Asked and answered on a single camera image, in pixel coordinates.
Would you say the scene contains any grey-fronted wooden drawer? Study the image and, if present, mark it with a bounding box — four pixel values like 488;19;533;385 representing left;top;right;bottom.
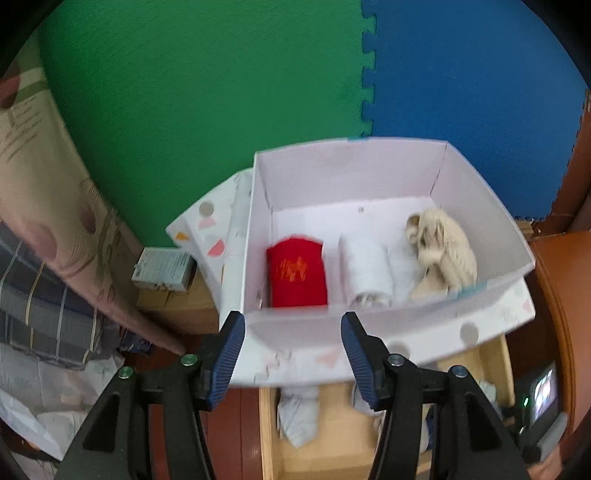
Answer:
259;335;517;480

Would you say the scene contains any white patterned cloth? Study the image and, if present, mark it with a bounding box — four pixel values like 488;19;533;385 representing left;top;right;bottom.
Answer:
0;344;125;462

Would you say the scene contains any brown cardboard box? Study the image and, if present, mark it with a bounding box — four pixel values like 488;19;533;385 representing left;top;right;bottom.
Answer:
136;272;222;335

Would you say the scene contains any blue foam mat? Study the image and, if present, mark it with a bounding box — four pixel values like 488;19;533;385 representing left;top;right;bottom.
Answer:
360;0;591;222

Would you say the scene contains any white cardboard box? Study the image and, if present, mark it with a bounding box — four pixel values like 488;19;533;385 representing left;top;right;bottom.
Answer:
222;137;537;352

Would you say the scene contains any orange wooden furniture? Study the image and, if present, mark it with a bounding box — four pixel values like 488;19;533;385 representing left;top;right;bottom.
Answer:
526;222;591;462

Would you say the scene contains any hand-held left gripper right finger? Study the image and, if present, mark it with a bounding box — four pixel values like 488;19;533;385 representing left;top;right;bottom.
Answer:
341;311;529;480

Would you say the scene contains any pale blue underwear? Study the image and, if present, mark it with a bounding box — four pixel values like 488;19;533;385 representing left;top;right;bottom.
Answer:
276;387;321;449

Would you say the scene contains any cream knitted sock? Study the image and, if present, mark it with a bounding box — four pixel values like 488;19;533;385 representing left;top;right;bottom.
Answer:
405;208;478;301

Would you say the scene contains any small light blue box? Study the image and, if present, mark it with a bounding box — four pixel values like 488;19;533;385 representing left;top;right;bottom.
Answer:
130;247;197;294

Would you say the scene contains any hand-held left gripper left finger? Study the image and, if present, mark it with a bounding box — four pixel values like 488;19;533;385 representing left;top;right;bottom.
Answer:
55;311;246;480

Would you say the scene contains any white sock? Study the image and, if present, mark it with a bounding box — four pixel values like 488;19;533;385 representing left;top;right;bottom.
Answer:
338;233;395;309

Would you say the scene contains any grey plaid cloth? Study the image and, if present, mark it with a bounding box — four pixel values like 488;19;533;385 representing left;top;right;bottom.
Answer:
0;222;123;370

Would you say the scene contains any blue packet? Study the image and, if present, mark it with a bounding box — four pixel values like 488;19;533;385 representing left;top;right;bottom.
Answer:
117;330;153;356

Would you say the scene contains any red underwear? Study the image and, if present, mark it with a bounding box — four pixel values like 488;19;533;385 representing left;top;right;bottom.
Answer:
265;235;329;309

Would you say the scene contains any green foam mat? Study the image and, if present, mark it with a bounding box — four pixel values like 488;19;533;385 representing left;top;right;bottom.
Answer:
37;0;377;250

